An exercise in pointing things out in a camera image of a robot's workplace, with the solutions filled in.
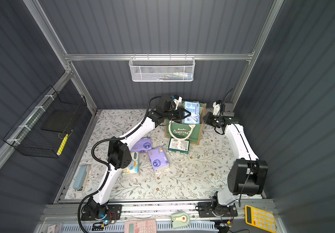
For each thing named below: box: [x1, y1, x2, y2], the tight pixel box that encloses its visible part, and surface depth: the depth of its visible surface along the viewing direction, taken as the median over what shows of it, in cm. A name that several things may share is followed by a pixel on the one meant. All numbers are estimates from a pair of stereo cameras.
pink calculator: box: [123, 218, 158, 233], surface depth 70 cm
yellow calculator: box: [244, 204, 277, 233], surface depth 72 cm
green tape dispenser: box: [170, 212, 190, 229], surface depth 67 cm
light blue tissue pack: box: [181, 101, 201, 124], surface depth 88 cm
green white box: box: [167, 136, 190, 154], surface depth 95 cm
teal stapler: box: [72, 165, 91, 193], surface depth 84 cm
